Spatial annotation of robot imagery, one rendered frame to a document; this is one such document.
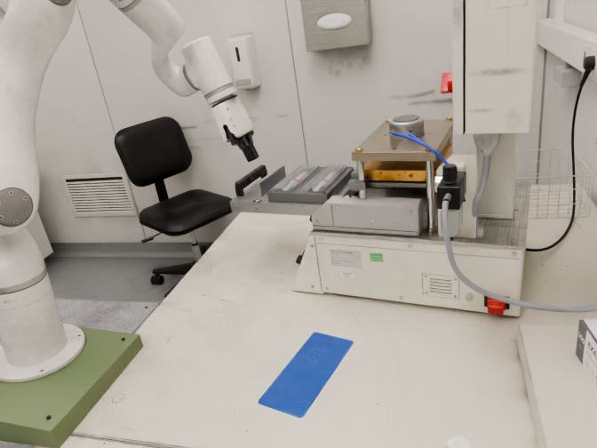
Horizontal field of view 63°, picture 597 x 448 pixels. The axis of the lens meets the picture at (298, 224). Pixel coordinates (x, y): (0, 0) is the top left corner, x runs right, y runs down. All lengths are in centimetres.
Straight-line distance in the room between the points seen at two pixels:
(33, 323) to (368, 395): 68
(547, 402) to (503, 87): 53
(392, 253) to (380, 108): 161
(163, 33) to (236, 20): 154
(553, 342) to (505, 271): 16
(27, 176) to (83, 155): 245
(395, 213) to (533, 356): 38
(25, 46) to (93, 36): 215
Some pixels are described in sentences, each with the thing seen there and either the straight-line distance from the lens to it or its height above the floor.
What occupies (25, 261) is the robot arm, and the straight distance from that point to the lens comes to 109.
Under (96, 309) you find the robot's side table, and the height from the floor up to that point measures 75.
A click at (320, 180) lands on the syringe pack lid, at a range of 125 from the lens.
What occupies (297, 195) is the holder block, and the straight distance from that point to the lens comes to 121.
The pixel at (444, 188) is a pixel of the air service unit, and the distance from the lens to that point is 91.
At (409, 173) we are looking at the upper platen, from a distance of 109.
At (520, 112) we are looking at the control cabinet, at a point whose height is 119.
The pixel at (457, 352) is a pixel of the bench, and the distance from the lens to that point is 105.
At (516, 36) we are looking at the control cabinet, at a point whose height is 132.
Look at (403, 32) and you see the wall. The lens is 258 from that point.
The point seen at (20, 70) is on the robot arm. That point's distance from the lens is 105.
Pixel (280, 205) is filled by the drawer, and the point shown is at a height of 96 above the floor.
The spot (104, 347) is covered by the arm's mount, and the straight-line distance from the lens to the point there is 119.
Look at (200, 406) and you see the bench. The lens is 101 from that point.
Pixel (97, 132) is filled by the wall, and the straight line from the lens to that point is 334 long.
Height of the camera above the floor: 142
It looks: 24 degrees down
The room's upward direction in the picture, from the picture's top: 9 degrees counter-clockwise
